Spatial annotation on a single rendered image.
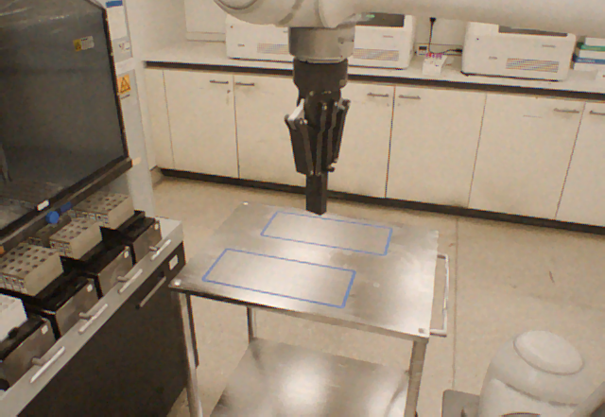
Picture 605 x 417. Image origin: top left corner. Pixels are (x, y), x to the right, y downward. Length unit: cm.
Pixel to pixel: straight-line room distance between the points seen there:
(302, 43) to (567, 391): 62
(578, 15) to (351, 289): 78
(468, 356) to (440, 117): 138
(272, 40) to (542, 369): 255
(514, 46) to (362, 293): 203
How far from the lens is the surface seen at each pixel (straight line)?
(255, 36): 309
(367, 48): 292
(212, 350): 219
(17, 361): 118
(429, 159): 306
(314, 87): 65
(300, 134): 66
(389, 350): 219
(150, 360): 164
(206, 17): 392
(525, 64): 293
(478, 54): 289
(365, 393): 165
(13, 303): 119
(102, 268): 132
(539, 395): 84
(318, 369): 170
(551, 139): 305
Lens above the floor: 152
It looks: 26 degrees down
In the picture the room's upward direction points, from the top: straight up
